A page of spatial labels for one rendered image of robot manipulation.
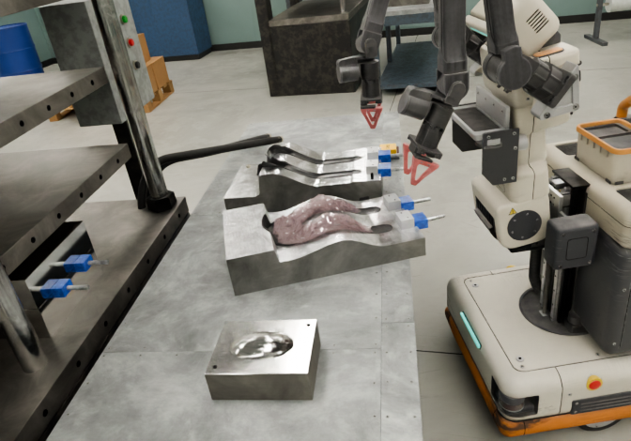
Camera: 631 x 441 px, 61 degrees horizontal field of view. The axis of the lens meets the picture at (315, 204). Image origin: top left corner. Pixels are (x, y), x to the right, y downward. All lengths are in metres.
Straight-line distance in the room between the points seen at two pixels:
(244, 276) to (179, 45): 7.40
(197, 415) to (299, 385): 0.20
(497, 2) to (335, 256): 0.69
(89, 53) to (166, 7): 6.65
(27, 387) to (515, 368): 1.37
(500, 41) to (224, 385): 0.94
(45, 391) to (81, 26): 1.11
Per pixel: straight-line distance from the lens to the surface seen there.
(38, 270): 1.42
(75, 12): 1.91
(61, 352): 1.42
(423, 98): 1.29
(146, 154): 1.83
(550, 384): 1.86
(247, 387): 1.07
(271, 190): 1.66
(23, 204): 1.59
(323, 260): 1.33
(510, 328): 2.00
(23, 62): 8.51
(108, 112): 1.96
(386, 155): 1.74
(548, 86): 1.37
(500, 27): 1.31
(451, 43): 1.27
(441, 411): 2.09
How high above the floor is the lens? 1.59
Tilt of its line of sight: 28 degrees down
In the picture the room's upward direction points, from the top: 8 degrees counter-clockwise
